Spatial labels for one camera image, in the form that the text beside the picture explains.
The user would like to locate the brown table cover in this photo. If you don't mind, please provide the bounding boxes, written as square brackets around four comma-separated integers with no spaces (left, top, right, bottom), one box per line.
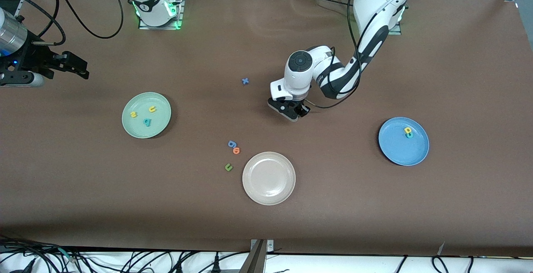
[0,0,533,257]

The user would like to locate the aluminium profile post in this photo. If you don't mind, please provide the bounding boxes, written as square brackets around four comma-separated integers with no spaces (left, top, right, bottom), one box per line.
[239,239,275,273]

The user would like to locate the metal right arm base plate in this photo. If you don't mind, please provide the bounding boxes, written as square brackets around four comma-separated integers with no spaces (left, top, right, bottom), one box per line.
[138,0,184,30]

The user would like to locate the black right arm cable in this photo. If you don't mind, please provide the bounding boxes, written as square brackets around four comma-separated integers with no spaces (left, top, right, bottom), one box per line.
[0,0,125,47]

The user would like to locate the black cable bundle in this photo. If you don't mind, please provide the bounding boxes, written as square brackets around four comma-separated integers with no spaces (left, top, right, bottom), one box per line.
[0,233,84,273]

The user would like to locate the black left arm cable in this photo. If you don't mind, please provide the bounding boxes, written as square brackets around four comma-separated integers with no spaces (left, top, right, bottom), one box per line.
[307,0,375,110]

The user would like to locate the green plate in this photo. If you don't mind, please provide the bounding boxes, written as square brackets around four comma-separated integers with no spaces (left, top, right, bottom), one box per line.
[122,92,172,139]

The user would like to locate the blue plate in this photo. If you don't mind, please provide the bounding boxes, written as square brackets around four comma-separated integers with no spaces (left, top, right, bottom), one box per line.
[378,117,430,166]

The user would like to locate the beige plate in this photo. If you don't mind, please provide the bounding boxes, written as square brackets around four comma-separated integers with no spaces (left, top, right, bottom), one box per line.
[242,151,296,206]

